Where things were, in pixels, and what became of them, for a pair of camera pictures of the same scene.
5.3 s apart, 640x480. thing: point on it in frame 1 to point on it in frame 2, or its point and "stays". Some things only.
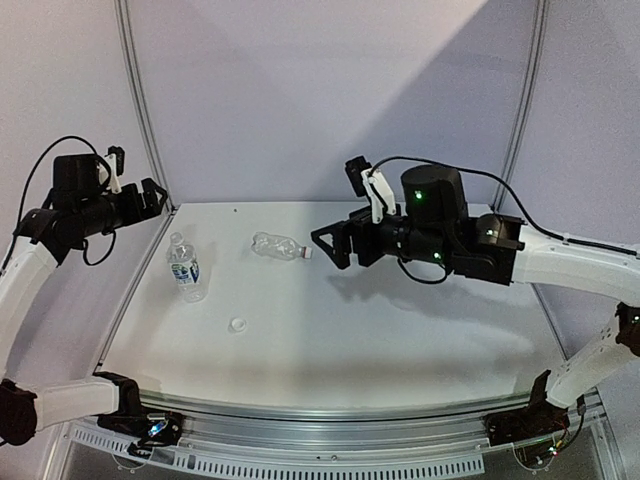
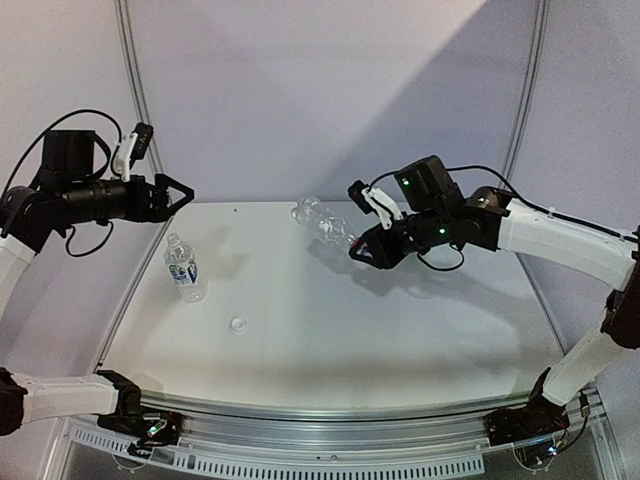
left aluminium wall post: x=125 y=21 stays
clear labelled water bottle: x=185 y=267 stays
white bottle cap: x=238 y=324 stays
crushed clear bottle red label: x=279 y=247 to x=329 y=223
